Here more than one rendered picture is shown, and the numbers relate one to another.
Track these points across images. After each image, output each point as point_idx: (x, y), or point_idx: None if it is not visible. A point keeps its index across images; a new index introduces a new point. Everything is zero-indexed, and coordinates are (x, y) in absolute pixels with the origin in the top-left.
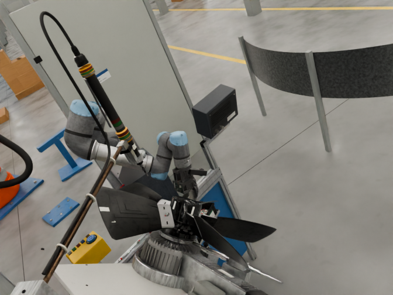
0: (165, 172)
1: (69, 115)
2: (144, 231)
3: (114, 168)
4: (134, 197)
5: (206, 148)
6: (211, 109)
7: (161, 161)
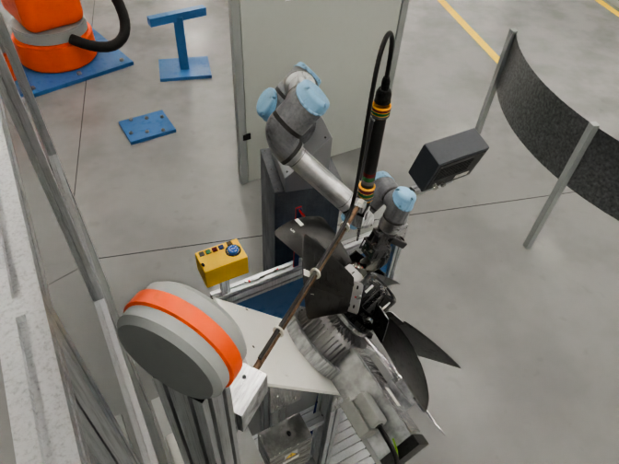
0: None
1: (290, 98)
2: (332, 312)
3: None
4: (336, 265)
5: None
6: (448, 161)
7: None
